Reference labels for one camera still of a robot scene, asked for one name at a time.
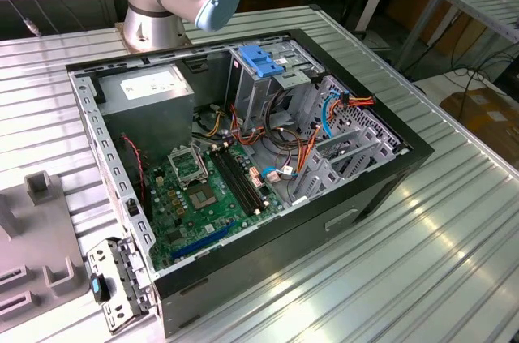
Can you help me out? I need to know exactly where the orange disk power wire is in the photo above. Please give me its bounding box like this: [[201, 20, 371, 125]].
[[297, 91, 376, 174]]

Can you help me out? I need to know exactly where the metal disk bay cage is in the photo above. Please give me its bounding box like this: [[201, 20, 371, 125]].
[[290, 74, 410, 205]]

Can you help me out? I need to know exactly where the black RAM slot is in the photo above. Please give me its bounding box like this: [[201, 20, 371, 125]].
[[225, 143, 271, 208], [213, 147, 261, 215], [220, 145, 266, 211], [208, 148, 255, 217]]

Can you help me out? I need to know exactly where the metal optical drive cage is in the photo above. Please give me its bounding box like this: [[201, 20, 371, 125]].
[[224, 40, 327, 138]]

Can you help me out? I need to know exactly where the CPU socket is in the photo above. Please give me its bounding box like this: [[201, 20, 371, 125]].
[[184, 180, 222, 212]]

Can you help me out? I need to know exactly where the green motherboard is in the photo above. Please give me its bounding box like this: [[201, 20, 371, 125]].
[[144, 142, 285, 271]]

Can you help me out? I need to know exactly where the blue expansion slot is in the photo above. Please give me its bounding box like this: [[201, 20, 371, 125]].
[[169, 219, 237, 261]]

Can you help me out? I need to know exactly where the grey power supply unit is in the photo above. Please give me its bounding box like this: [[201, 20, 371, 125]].
[[97, 63, 195, 165]]

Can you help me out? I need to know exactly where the black open PC case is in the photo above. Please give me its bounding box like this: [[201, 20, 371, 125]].
[[64, 28, 435, 339]]

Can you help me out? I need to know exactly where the black case fan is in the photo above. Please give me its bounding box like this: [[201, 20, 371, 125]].
[[119, 135, 152, 214]]

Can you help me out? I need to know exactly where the black latch blue stripe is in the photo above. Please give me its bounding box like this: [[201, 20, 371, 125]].
[[88, 272, 111, 303]]

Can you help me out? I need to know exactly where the grey parts rack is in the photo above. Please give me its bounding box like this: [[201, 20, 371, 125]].
[[0, 171, 92, 336]]

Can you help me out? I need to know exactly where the large cardboard box with label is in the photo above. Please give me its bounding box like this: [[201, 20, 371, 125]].
[[440, 89, 519, 157]]

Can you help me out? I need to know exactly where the metal slatted side table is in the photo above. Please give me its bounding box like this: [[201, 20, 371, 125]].
[[395, 0, 519, 72]]

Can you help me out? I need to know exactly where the red orange wire bundle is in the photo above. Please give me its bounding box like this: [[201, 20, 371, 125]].
[[229, 104, 271, 146]]

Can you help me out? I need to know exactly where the light blue short wire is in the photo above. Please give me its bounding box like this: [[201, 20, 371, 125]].
[[260, 165, 295, 184]]

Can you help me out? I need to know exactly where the black cable loop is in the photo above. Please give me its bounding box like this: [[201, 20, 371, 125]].
[[263, 88, 311, 152]]

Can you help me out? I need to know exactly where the yellow black power wire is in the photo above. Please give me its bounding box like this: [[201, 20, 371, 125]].
[[201, 110, 229, 138]]

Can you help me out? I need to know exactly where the blue data wire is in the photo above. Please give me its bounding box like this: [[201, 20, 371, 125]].
[[320, 90, 345, 139]]

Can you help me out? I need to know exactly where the metal socket cover frame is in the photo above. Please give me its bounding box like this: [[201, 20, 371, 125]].
[[168, 144, 210, 188]]

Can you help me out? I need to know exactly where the blue plastic drive bracket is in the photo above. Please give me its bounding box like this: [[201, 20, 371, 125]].
[[238, 45, 277, 79]]

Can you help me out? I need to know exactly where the red black fan wire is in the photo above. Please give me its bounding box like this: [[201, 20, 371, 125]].
[[120, 135, 147, 208]]

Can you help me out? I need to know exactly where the grey metal card bracket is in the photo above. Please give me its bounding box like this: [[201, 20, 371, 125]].
[[86, 236, 160, 335]]

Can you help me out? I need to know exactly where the black cable metal connector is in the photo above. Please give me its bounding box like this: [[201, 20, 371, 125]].
[[0, 0, 42, 38]]

